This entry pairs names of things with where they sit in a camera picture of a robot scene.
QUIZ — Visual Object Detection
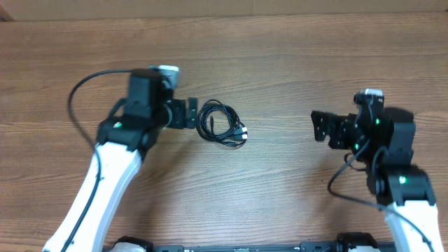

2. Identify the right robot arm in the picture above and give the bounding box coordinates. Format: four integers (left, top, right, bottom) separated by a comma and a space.
311, 107, 444, 251

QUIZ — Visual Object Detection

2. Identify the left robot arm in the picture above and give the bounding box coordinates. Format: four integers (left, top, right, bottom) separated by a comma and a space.
43, 65, 197, 251

